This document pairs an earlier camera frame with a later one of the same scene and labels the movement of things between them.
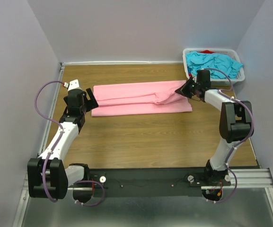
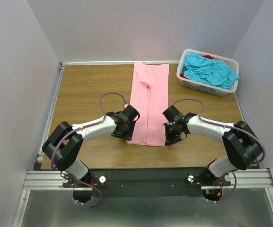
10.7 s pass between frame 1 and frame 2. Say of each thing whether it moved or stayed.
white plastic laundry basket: moved
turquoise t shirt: stayed
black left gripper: moved
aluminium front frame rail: stayed
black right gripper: moved
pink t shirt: moved
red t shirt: moved
